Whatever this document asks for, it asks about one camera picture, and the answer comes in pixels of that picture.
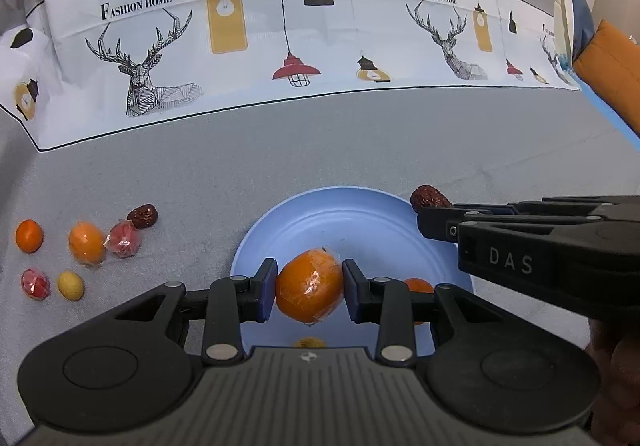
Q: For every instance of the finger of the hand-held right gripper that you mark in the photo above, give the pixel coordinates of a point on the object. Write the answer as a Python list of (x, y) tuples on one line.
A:
[(437, 223), (560, 206)]

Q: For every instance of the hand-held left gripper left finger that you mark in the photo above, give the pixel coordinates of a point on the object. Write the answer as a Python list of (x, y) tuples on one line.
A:
[(267, 288)]

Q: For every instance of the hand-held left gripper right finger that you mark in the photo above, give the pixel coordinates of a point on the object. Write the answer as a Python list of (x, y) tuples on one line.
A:
[(350, 291)]

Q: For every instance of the dried red date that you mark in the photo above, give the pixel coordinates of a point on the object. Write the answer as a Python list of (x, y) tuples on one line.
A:
[(429, 197), (143, 215)]

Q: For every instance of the plastic-wrapped orange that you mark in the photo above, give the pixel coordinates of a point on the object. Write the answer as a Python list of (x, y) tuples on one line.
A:
[(87, 242), (310, 288)]

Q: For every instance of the light blue plate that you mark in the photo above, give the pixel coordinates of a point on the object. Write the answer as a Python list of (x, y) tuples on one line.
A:
[(350, 226)]

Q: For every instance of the red plastic-wrapped hawthorn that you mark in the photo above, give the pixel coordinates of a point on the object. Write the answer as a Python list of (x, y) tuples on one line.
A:
[(35, 284), (122, 240)]

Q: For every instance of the small yellow kumquat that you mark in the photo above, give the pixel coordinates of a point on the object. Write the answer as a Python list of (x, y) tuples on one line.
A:
[(70, 285), (310, 342)]

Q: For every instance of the small orange tangerine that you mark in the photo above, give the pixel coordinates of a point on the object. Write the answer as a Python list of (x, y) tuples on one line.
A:
[(420, 285), (29, 235)]

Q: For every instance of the person's right hand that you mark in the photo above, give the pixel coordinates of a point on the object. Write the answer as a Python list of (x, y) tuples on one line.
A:
[(620, 376)]

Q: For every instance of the light blue cloth strip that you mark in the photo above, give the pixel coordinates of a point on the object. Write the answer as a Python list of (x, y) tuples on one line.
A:
[(600, 99)]

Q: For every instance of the grey bed cover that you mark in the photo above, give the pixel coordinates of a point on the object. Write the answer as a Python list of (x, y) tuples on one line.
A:
[(300, 151)]

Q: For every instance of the orange pillow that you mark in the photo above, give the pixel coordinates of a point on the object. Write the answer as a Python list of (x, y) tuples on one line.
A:
[(615, 66)]

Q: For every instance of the dark blue cushion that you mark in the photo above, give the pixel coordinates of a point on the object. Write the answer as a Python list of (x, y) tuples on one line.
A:
[(582, 21)]

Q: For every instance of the white deer-print cloth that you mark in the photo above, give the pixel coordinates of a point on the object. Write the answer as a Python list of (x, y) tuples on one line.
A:
[(350, 16)]

